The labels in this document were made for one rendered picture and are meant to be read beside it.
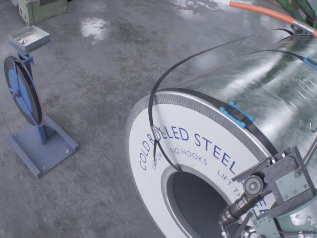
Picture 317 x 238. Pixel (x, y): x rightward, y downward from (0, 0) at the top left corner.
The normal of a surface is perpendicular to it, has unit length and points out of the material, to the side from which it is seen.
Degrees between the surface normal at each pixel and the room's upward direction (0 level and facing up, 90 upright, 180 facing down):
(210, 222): 1
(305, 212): 42
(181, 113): 90
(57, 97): 0
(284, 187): 58
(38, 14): 92
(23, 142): 0
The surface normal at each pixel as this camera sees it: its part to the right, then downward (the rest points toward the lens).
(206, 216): 0.18, -0.61
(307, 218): -0.29, -0.15
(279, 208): -0.55, 0.02
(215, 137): -0.77, 0.40
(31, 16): 0.62, 0.59
